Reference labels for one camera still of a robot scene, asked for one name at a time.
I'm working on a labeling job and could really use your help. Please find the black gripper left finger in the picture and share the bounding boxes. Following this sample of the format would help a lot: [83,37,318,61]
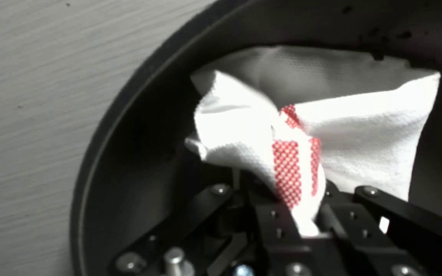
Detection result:
[109,170,315,276]

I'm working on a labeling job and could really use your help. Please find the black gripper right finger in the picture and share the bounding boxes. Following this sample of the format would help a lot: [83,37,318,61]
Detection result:
[318,182,442,276]

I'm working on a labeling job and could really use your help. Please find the white towel red stripe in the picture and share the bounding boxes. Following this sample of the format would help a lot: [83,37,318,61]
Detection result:
[186,46,440,238]

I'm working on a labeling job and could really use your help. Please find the black frying pan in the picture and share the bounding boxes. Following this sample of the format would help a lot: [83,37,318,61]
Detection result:
[71,0,442,276]

